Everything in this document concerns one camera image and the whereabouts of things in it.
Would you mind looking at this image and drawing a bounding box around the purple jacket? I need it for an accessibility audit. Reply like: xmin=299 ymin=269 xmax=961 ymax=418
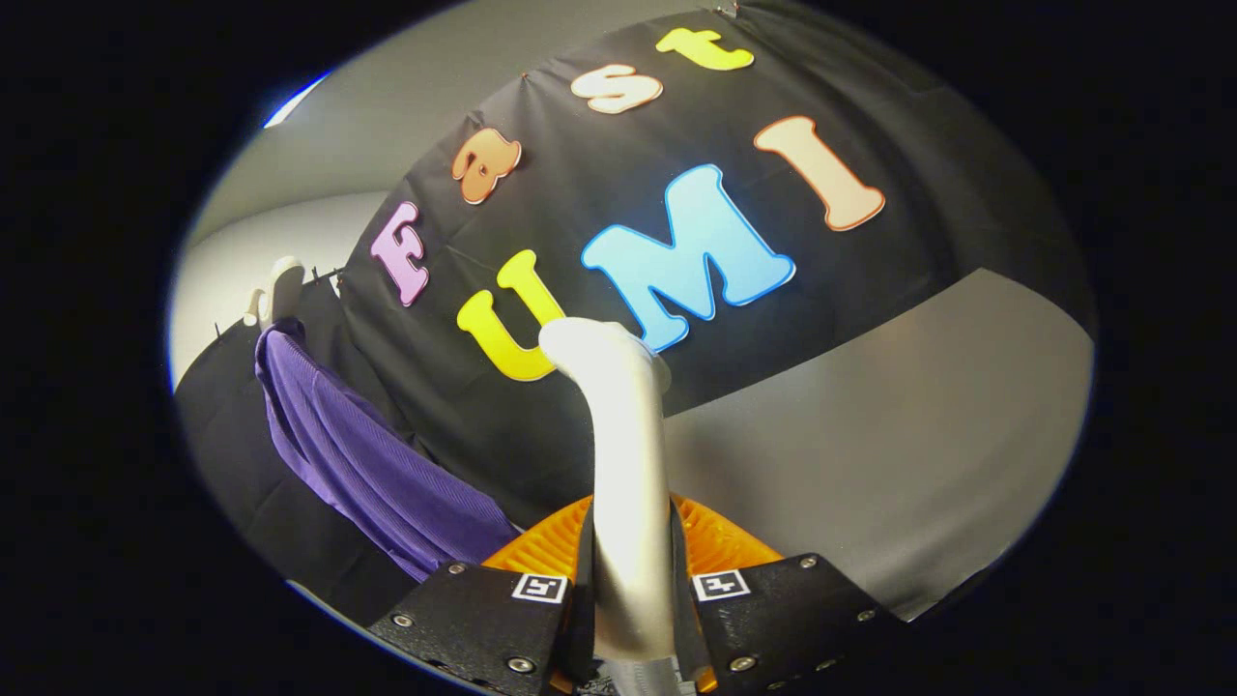
xmin=254 ymin=322 xmax=523 ymax=584

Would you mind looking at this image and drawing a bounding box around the large ceiling light panel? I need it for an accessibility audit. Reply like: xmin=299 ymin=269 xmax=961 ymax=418
xmin=263 ymin=72 xmax=330 ymax=129

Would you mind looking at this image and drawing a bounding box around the white garment steamer head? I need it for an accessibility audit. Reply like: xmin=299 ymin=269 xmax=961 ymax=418
xmin=537 ymin=317 xmax=677 ymax=666

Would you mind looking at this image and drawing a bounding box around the white clothes hanger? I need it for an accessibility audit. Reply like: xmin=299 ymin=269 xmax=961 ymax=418
xmin=242 ymin=255 xmax=307 ymax=330

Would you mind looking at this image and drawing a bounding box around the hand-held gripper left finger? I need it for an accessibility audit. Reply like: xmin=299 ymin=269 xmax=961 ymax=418
xmin=367 ymin=495 xmax=596 ymax=696

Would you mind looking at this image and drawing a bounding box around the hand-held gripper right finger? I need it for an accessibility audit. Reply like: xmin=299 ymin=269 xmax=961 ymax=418
xmin=667 ymin=493 xmax=905 ymax=696

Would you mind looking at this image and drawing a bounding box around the grey cabinet with dark top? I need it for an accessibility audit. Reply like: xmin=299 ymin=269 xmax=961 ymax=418
xmin=662 ymin=268 xmax=1096 ymax=622

